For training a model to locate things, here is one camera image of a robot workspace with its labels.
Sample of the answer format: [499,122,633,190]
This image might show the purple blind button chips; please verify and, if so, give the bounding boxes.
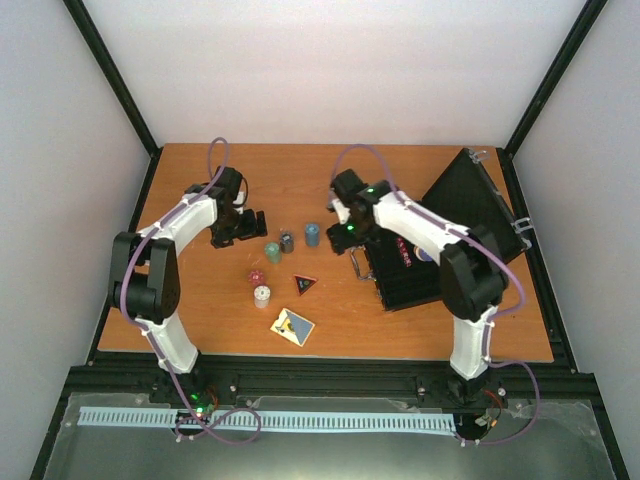
[414,246,433,262]

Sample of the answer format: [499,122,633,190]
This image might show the black triangular card box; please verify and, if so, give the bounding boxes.
[294,275,317,296]

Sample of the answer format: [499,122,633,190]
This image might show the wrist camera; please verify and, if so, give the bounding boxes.
[234,191,248,208]
[327,192,350,225]

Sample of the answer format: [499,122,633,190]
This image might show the red poker chip stack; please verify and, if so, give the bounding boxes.
[249,270,266,287]

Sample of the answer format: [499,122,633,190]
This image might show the white poker chip stack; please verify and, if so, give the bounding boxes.
[253,285,271,309]

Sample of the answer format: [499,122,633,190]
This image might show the black poker set case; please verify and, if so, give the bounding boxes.
[365,149,531,311]

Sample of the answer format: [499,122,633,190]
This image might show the green poker chip stack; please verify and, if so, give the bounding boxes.
[264,242,282,264]

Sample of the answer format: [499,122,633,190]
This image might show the black poker chip stack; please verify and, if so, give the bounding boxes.
[279,231,295,254]

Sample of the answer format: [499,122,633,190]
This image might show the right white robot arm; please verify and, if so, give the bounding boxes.
[327,169,508,405]

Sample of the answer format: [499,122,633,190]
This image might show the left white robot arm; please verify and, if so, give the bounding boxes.
[108,167,268,403]

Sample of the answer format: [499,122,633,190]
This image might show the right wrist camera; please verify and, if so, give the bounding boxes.
[327,192,350,225]

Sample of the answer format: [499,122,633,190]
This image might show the blue poker chip stack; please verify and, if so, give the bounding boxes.
[304,223,320,247]

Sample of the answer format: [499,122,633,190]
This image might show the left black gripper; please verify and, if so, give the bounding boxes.
[211,209,267,249]

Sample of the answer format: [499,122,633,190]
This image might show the black aluminium base frame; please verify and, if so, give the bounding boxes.
[30,351,629,479]

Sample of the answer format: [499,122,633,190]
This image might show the light blue cable duct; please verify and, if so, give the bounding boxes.
[77,406,456,436]

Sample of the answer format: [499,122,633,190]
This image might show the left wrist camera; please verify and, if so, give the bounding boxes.
[234,191,248,208]

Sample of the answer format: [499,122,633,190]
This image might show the playing card deck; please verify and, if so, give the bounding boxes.
[270,308,315,347]

